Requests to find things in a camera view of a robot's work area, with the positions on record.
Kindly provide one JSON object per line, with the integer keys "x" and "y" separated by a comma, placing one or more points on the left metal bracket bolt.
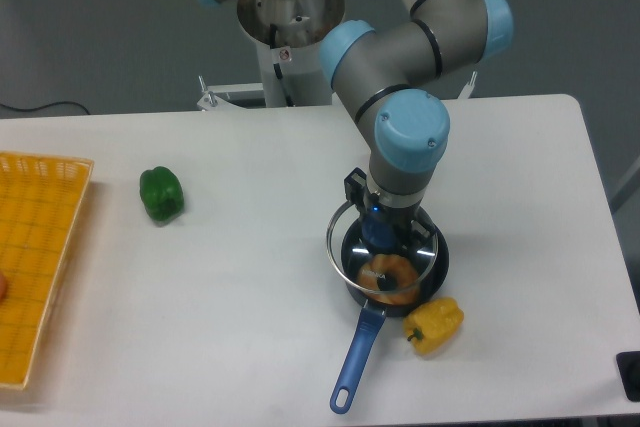
{"x": 208, "y": 101}

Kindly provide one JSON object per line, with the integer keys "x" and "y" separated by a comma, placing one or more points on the green bell pepper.
{"x": 161, "y": 194}

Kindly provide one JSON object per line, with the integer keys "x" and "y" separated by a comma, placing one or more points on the dark pot with blue handle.
{"x": 369, "y": 324}

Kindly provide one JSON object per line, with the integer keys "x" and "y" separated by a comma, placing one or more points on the black device at table edge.
{"x": 629, "y": 369}

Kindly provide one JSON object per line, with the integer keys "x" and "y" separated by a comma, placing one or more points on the yellow bell pepper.
{"x": 431, "y": 325}

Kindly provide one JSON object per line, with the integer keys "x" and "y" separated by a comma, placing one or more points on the glazed donut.
{"x": 392, "y": 274}

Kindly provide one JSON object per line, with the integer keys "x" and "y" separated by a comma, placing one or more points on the glass pot lid blue knob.
{"x": 348, "y": 252}

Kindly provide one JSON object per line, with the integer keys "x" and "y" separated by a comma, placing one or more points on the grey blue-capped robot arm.
{"x": 380, "y": 78}

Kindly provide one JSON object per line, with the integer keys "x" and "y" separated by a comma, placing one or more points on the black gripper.
{"x": 389, "y": 220}

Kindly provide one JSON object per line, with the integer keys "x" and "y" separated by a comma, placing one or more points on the yellow woven basket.
{"x": 41, "y": 197}

